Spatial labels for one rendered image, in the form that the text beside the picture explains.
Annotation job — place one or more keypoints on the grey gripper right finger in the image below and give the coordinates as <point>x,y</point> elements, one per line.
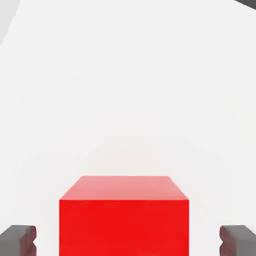
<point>241,241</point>

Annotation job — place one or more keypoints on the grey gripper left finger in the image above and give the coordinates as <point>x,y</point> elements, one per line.
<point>14,241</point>

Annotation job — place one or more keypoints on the small red cube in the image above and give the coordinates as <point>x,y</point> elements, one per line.
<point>124,226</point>

